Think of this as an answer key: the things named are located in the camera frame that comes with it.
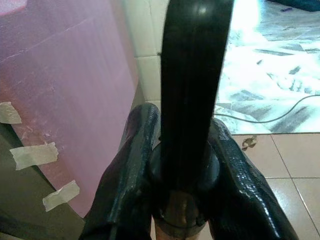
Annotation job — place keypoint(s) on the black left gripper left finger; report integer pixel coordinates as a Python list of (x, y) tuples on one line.
[(125, 180)]

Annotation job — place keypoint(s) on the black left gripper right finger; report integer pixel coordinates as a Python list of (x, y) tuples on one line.
[(247, 190)]

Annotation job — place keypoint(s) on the dry brown leaf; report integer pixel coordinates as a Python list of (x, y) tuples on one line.
[(249, 142)]

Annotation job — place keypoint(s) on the white masking tape strip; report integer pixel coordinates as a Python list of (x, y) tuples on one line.
[(9, 113), (61, 195), (33, 155)]

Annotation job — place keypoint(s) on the pink foam board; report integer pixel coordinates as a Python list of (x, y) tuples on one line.
[(62, 87)]

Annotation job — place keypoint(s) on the grey white patterned rug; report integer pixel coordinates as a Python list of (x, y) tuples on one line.
[(272, 65)]

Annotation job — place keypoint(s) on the small purple object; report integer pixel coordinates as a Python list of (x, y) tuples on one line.
[(285, 9)]

